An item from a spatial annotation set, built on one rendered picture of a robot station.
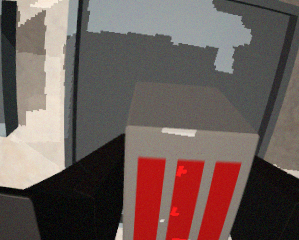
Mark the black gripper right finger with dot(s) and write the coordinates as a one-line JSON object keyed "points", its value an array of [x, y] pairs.
{"points": [[269, 206]]}

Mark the grey box with red stripes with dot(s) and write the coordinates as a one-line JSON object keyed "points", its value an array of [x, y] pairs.
{"points": [[188, 157]]}

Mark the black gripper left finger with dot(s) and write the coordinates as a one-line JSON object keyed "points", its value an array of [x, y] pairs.
{"points": [[82, 202]]}

